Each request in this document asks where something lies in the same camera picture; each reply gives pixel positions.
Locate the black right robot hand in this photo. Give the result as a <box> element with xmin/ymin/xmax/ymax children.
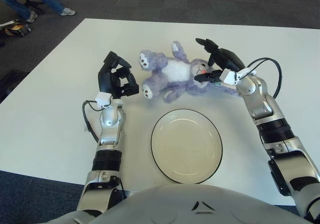
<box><xmin>193</xmin><ymin>37</ymin><xmax>246</xmax><ymax>83</ymax></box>

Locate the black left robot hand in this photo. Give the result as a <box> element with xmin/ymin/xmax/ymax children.
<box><xmin>97</xmin><ymin>50</ymin><xmax>140</xmax><ymax>100</ymax></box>

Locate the purple plush bunny doll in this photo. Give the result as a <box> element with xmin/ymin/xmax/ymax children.
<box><xmin>138</xmin><ymin>40</ymin><xmax>240</xmax><ymax>104</ymax></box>

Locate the white plate with black rim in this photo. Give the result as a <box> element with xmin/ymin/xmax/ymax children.
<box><xmin>150</xmin><ymin>108</ymin><xmax>223</xmax><ymax>185</ymax></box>

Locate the white grey sneaker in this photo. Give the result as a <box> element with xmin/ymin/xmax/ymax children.
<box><xmin>60</xmin><ymin>7</ymin><xmax>76</xmax><ymax>17</ymax></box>
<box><xmin>26</xmin><ymin>11</ymin><xmax>38</xmax><ymax>24</ymax></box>

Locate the black swivel chair base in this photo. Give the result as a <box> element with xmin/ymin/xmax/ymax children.
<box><xmin>16</xmin><ymin>0</ymin><xmax>46</xmax><ymax>15</ymax></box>

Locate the cardboard box of books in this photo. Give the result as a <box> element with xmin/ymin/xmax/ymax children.
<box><xmin>0</xmin><ymin>19</ymin><xmax>33</xmax><ymax>37</ymax></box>

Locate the grey robot torso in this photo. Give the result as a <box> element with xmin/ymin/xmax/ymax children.
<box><xmin>47</xmin><ymin>183</ymin><xmax>313</xmax><ymax>224</ymax></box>

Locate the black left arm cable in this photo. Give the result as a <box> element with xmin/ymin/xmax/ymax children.
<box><xmin>81</xmin><ymin>99</ymin><xmax>101</xmax><ymax>144</ymax></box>

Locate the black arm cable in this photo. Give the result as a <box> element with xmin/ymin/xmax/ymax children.
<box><xmin>246</xmin><ymin>56</ymin><xmax>283</xmax><ymax>99</ymax></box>
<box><xmin>81</xmin><ymin>99</ymin><xmax>101</xmax><ymax>144</ymax></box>

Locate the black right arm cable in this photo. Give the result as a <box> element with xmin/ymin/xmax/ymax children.
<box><xmin>246</xmin><ymin>56</ymin><xmax>283</xmax><ymax>99</ymax></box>

